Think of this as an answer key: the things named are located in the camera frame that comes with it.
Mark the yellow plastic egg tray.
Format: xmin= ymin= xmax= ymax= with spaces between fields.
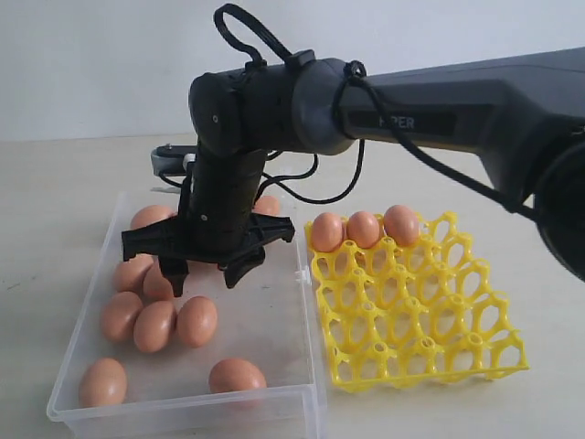
xmin=308 ymin=211 xmax=528 ymax=392

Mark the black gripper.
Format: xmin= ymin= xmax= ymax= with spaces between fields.
xmin=122 ymin=150 xmax=293 ymax=297

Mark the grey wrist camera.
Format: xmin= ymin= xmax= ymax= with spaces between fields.
xmin=150 ymin=144 xmax=197 ymax=177

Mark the black cable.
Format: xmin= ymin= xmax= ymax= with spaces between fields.
xmin=213 ymin=3 xmax=549 ymax=225

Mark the clear plastic bin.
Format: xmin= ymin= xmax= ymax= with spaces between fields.
xmin=47 ymin=188 xmax=326 ymax=438

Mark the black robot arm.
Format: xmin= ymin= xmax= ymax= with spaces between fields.
xmin=122 ymin=48 xmax=584 ymax=295

